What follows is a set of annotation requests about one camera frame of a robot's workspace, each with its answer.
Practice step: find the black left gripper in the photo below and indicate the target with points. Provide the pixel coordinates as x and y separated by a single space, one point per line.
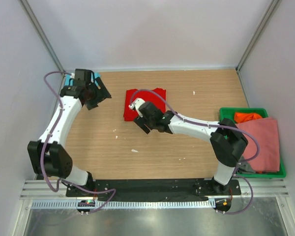
102 94

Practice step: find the right aluminium frame post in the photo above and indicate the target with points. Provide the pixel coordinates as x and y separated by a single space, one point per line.
274 4

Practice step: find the white slotted cable duct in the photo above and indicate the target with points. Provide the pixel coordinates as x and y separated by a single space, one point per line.
87 204

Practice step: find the aluminium frame post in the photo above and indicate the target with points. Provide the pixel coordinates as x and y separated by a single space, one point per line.
40 32
274 4

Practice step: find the left aluminium frame post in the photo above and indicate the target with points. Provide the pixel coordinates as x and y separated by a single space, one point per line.
40 32

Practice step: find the grey t-shirt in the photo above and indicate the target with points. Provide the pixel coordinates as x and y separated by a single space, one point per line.
245 168

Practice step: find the folded light blue t-shirt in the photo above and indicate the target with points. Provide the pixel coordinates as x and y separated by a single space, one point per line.
68 78

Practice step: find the orange t-shirt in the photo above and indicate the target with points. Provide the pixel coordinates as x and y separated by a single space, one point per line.
245 117

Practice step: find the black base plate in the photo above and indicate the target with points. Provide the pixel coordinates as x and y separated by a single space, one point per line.
165 190

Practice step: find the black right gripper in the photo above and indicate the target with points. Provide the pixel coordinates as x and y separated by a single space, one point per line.
141 120

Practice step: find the pink t-shirt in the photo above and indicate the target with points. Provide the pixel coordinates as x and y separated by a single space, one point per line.
265 131

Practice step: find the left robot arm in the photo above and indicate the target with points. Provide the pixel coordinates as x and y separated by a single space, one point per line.
48 156

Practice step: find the green plastic bin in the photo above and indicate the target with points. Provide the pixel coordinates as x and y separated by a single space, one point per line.
227 112

